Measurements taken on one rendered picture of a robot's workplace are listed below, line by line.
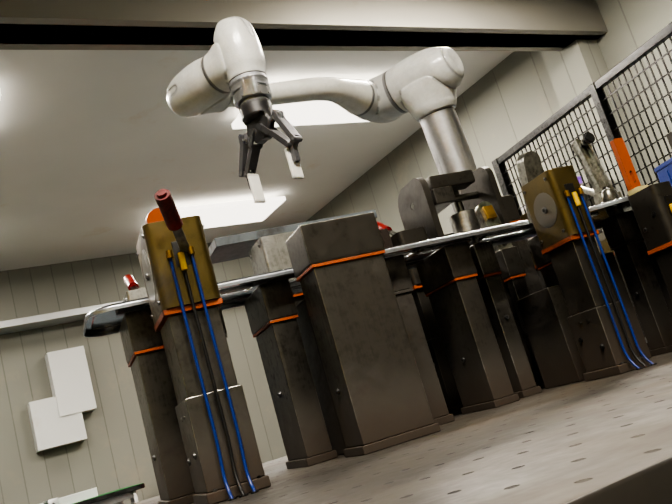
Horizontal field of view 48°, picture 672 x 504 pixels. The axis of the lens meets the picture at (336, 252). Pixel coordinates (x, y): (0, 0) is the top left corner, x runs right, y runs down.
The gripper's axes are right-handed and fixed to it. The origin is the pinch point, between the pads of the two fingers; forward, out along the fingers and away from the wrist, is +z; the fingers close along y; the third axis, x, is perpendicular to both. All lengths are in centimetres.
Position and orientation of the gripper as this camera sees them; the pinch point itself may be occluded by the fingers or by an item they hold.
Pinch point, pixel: (277, 186)
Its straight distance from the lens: 170.2
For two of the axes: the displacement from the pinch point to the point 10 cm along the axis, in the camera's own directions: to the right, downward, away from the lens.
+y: 6.7, -3.4, -6.6
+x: 6.9, -0.5, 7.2
